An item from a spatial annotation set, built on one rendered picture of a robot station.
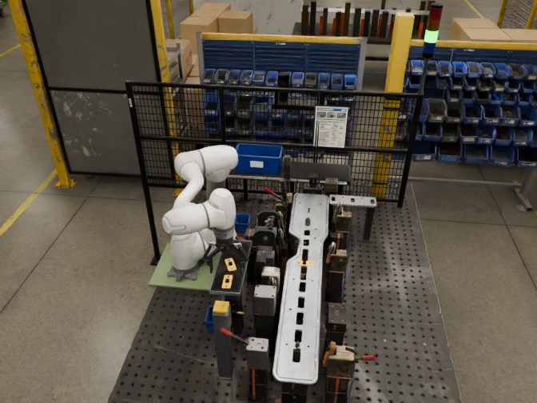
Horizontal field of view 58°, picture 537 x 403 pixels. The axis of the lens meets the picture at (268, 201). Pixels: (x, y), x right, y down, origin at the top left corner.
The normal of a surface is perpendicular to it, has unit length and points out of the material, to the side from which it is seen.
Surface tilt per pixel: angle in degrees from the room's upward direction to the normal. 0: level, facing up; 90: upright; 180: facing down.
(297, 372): 0
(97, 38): 90
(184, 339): 0
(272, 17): 90
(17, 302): 0
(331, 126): 90
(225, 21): 90
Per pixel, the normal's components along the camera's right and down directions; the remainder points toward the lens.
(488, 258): 0.00, -0.82
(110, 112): -0.12, 0.55
